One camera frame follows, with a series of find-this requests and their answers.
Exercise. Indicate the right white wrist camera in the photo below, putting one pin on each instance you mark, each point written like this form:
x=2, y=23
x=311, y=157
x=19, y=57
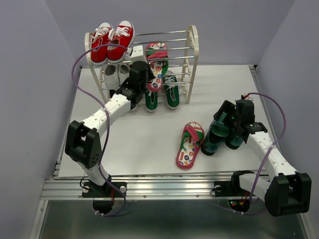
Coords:
x=246, y=97

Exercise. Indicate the green metallic loafer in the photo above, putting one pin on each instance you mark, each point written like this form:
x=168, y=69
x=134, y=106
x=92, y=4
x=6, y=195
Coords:
x=235, y=139
x=216, y=135

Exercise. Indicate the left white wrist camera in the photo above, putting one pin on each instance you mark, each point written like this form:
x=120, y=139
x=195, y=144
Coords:
x=138, y=54

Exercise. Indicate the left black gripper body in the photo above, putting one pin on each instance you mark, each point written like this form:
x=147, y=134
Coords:
x=149, y=76

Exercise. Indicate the aluminium mounting rail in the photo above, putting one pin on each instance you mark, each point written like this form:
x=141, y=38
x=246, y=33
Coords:
x=173, y=187

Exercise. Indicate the right red canvas sneaker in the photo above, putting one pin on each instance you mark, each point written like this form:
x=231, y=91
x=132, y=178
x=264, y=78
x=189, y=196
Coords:
x=121, y=39

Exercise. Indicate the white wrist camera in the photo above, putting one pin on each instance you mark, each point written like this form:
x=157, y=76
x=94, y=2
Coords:
x=138, y=54
x=246, y=97

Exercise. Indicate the white sneaker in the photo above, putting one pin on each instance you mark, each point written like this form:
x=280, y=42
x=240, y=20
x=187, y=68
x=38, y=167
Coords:
x=111, y=77
x=123, y=67

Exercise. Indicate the right white sneaker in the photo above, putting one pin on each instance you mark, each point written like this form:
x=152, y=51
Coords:
x=123, y=67

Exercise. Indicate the green canvas sneaker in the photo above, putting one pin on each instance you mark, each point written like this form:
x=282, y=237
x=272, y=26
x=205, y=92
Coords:
x=171, y=90
x=151, y=100

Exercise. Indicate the pink kids sandal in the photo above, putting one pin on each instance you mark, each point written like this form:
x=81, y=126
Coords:
x=157, y=56
x=191, y=140

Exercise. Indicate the cream shoe shelf with rods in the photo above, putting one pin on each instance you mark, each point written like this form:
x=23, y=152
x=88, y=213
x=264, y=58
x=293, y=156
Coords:
x=183, y=53

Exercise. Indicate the left white sneaker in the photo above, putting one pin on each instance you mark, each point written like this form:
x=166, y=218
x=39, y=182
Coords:
x=111, y=77

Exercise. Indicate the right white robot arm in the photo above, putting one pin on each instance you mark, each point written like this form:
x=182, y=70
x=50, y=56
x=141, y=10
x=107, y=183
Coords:
x=287, y=191

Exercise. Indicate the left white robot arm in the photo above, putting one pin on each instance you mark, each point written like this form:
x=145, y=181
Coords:
x=83, y=141

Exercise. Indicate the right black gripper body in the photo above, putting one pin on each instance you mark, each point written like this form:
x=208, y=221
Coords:
x=237, y=120

